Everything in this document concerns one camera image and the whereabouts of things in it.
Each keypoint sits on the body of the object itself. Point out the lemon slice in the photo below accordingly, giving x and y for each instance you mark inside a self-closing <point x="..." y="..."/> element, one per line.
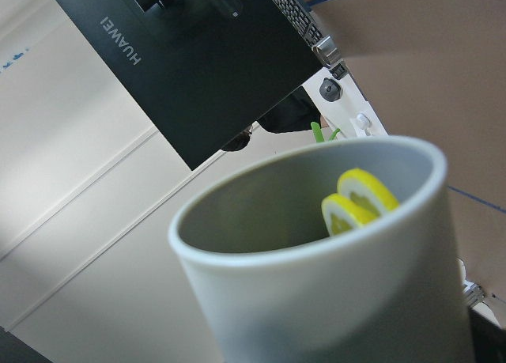
<point x="341" y="214"/>
<point x="366" y="191"/>

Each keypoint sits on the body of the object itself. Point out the black computer mouse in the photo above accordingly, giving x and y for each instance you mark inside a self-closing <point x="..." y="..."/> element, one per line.
<point x="330" y="90"/>

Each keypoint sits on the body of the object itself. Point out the black computer keyboard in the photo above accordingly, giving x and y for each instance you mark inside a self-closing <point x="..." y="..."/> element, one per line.
<point x="298" y="14"/>

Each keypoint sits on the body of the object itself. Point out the person in black shirt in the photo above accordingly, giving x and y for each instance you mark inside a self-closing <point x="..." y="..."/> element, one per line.
<point x="294" y="113"/>

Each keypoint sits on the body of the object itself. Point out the steel cup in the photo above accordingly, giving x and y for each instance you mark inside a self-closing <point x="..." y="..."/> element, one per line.
<point x="327" y="52"/>

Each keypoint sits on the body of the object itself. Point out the white ribbed mug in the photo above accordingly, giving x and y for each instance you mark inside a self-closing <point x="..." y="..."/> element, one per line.
<point x="275" y="287"/>

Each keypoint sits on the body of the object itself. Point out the black Huawei monitor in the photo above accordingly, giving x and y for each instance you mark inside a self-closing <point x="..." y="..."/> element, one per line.
<point x="202" y="70"/>

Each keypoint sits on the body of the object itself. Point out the green handled reacher grabber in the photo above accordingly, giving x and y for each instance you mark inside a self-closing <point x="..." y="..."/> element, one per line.
<point x="318" y="133"/>

